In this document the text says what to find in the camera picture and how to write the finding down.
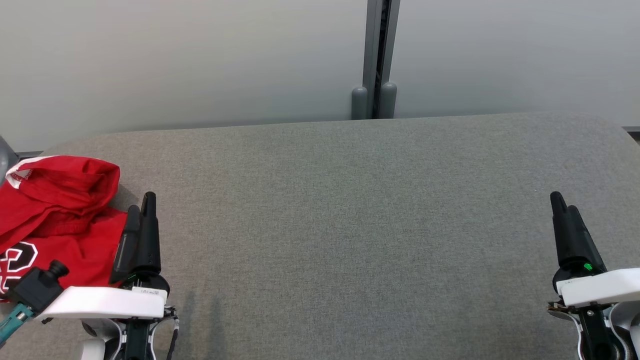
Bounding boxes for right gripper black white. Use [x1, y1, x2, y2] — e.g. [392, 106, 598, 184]
[550, 191, 640, 308]

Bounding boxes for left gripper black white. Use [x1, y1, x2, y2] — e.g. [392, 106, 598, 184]
[35, 191, 171, 321]

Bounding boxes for red shorts with white label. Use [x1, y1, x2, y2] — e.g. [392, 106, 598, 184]
[0, 207, 129, 304]

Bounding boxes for red shorts white stripe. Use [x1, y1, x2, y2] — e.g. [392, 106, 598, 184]
[0, 155, 122, 251]

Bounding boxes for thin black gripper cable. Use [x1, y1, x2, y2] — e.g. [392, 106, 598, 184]
[166, 307, 180, 360]

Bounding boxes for teal camera cable connector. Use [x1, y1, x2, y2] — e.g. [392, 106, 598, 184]
[0, 302, 36, 347]

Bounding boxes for grey partition post with feet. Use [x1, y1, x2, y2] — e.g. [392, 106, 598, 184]
[351, 0, 401, 121]

